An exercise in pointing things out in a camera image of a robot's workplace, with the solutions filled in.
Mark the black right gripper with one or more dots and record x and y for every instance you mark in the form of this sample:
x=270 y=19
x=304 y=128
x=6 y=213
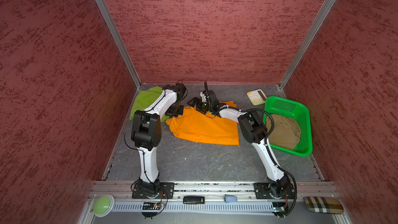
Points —
x=199 y=105

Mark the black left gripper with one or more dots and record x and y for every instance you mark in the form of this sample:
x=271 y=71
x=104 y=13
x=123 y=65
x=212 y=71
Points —
x=168 y=112

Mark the orange shorts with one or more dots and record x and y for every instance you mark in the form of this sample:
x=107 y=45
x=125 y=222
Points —
x=204 y=128

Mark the lime green shorts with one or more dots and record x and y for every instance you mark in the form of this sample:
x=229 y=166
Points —
x=146 y=99

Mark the khaki brown shorts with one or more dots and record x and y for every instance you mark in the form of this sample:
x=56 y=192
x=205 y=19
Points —
x=286 y=132

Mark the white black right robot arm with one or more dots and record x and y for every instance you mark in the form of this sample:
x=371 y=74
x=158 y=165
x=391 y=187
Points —
x=256 y=126

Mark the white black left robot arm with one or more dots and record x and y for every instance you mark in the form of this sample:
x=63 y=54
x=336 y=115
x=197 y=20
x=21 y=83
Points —
x=147 y=133

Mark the cream desk calculator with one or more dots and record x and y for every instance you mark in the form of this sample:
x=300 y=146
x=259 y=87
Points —
x=257 y=97

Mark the black usb device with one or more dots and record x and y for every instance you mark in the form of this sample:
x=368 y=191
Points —
x=193 y=200

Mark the left circuit board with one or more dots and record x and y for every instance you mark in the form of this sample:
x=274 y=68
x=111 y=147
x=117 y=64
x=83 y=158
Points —
x=149 y=206

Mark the circuit board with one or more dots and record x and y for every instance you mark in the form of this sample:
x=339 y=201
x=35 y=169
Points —
x=149 y=206
x=280 y=207

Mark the light blue small object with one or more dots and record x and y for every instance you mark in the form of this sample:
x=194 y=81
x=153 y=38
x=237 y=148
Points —
x=230 y=199

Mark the green plastic laundry basket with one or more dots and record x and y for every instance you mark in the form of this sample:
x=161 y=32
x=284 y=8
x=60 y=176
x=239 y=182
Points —
x=298 y=111

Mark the green round push button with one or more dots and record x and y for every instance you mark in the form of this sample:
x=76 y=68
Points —
x=103 y=206

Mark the right circuit board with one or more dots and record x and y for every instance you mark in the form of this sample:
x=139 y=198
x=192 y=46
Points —
x=280 y=207

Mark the plaid patterned case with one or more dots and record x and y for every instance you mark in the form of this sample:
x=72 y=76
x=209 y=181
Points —
x=324 y=205

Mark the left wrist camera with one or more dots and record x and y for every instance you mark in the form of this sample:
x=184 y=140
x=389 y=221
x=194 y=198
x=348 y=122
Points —
x=180 y=88

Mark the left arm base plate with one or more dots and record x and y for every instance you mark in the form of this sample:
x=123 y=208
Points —
x=168 y=189

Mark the aluminium front rail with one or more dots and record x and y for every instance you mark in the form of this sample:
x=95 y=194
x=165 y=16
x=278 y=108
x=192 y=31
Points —
x=213 y=191

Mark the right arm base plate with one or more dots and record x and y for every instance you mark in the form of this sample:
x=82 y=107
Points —
x=263 y=191

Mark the left aluminium corner post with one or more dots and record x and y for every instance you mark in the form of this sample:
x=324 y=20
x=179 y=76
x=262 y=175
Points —
x=106 y=14

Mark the aluminium corner post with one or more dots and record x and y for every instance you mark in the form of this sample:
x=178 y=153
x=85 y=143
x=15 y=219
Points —
x=106 y=14
x=311 y=33

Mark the right aluminium corner post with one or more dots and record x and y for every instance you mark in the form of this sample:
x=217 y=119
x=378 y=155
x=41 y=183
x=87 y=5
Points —
x=311 y=33

